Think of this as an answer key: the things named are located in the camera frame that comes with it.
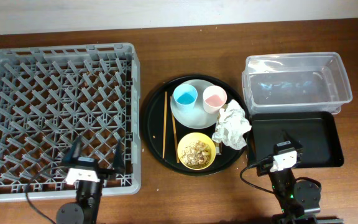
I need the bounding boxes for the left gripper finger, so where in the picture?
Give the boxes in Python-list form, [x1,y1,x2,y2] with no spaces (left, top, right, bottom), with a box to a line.
[112,141,126,174]
[62,136,82,162]

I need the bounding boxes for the white napkin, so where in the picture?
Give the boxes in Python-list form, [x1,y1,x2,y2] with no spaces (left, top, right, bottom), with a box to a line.
[211,100,252,150]

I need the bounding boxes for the rice and peanut shell scraps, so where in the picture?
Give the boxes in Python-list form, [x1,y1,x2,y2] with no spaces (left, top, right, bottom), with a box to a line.
[181,141,211,169]

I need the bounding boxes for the yellow plastic bowl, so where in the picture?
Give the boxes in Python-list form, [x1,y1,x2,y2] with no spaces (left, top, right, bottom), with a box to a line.
[178,133,216,170]

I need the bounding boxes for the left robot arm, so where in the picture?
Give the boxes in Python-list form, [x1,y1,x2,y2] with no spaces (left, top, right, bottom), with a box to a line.
[56,136,126,224]

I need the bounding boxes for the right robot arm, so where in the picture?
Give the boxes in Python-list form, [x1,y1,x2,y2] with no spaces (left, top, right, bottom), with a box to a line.
[257,131,344,224]

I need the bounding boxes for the grey dishwasher rack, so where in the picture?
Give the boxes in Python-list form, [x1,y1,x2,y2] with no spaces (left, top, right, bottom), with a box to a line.
[0,43,141,202]

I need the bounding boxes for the black rectangular tray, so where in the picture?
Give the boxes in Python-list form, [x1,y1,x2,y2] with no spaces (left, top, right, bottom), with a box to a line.
[248,111,344,168]

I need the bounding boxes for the clear plastic storage box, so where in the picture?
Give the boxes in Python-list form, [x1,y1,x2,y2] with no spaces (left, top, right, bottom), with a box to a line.
[242,52,353,114]

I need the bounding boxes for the pink plastic cup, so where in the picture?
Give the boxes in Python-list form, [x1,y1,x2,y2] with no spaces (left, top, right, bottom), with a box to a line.
[203,85,227,114]

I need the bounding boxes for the round black tray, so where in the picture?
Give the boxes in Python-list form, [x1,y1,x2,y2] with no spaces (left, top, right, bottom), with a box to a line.
[141,74,249,176]

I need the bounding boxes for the grey round plate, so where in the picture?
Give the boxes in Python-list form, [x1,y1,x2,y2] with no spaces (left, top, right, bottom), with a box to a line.
[170,79,219,129]

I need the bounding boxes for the blue plastic cup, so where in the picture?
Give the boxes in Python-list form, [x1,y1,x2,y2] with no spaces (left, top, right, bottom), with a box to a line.
[173,84,198,111]

